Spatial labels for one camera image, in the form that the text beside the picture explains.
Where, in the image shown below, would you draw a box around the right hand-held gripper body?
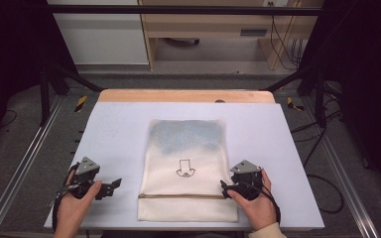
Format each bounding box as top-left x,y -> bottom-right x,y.
229,160 -> 264,201

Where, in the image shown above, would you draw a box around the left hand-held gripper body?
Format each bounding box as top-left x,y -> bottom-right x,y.
66,156 -> 101,200

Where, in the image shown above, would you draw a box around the cream mesh laundry bag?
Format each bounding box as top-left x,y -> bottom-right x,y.
137,118 -> 239,223

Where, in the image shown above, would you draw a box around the person's right hand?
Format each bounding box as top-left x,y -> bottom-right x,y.
226,169 -> 278,232

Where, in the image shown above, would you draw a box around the person's left hand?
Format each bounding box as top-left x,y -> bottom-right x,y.
54,170 -> 103,232

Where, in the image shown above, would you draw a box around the white table mat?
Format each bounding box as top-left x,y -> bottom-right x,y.
43,101 -> 325,232

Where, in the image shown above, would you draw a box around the yellow black tape piece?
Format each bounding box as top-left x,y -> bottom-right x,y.
74,94 -> 88,113
286,96 -> 306,112

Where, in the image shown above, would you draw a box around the black metal stand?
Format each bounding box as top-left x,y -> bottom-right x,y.
261,62 -> 328,129
39,62 -> 104,127

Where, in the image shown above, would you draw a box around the wooden table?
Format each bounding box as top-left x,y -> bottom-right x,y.
97,88 -> 277,104

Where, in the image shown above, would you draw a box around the white cabinet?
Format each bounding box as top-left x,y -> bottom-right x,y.
47,0 -> 150,65

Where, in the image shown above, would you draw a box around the wooden desk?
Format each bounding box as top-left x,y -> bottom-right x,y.
138,0 -> 325,71

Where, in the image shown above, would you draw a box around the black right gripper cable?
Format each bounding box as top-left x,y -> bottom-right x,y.
241,168 -> 282,226

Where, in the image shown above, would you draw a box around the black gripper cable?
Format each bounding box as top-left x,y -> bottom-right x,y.
241,168 -> 282,226
51,162 -> 80,233

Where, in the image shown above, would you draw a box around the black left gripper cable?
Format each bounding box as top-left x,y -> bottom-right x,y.
51,162 -> 80,233

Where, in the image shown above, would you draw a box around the aluminium floor rail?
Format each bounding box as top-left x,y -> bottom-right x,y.
302,97 -> 381,238
0,94 -> 65,238

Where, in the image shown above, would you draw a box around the black floor cable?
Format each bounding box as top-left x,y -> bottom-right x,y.
290,110 -> 345,215

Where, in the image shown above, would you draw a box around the black hanging cables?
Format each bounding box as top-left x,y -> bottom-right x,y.
267,1 -> 306,71

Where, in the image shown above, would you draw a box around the black metal frame bar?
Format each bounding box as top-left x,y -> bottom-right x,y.
46,4 -> 323,17

